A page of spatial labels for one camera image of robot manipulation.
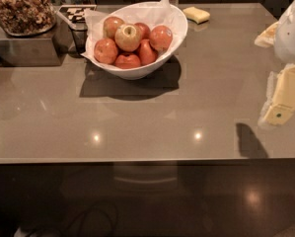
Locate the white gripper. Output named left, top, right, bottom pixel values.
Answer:
left=255, top=0, right=295, bottom=127

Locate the red apple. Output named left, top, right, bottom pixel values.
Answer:
left=114, top=53, right=141, bottom=69
left=137, top=39, right=158, bottom=66
left=94, top=39, right=118, bottom=64
left=103, top=16, right=124, bottom=40
left=149, top=25, right=173, bottom=51
left=135, top=23, right=150, bottom=39

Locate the white ceramic bowl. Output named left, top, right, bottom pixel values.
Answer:
left=89, top=4, right=188, bottom=80

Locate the top yellow-red apple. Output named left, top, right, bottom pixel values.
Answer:
left=114, top=24, right=142, bottom=52

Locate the yellow sponge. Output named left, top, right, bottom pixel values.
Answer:
left=183, top=7, right=210, bottom=24

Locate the dark cup with scoop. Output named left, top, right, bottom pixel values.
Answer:
left=56, top=11, right=88, bottom=55

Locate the steel box stand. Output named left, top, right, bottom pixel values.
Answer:
left=0, top=19, right=73, bottom=67

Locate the glass jar of nuts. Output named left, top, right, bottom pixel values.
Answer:
left=0, top=0, right=56, bottom=37

